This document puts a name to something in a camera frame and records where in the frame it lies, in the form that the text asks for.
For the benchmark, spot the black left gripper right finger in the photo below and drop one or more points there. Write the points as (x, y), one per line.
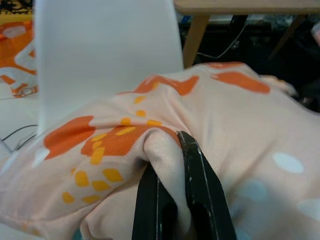
(197, 175)

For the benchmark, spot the white chair with wooden legs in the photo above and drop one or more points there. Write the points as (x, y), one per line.
(100, 50)

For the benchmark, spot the pink pillow with orange pattern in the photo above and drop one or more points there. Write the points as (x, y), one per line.
(237, 125)

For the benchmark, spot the light wooden table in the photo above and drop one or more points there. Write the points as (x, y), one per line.
(197, 37)

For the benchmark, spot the orange white patterned cloth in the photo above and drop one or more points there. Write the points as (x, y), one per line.
(10, 55)

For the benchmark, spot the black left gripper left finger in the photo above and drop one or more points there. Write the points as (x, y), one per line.
(147, 200)

